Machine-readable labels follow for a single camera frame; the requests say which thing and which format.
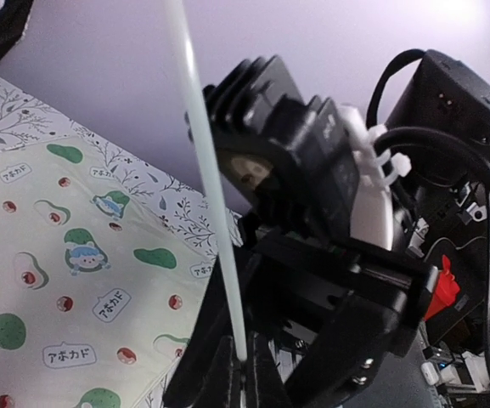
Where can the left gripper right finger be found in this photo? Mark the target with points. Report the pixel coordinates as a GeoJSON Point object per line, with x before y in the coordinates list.
{"type": "Point", "coordinates": [263, 384]}

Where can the floral table cloth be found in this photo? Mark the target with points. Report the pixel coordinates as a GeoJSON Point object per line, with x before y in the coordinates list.
{"type": "Point", "coordinates": [15, 115]}

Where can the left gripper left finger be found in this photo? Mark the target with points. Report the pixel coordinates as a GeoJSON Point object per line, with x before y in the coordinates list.
{"type": "Point", "coordinates": [222, 386]}

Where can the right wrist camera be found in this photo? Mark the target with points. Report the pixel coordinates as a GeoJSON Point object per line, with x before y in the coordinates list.
{"type": "Point", "coordinates": [306, 166]}

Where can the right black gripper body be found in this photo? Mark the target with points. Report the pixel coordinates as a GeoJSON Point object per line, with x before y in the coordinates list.
{"type": "Point", "coordinates": [330, 275]}

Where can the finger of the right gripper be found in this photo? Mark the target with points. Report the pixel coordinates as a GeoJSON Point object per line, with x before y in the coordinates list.
{"type": "Point", "coordinates": [380, 315]}
{"type": "Point", "coordinates": [213, 322]}

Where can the avocado print cushion mat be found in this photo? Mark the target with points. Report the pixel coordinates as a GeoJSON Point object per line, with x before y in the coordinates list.
{"type": "Point", "coordinates": [66, 276]}

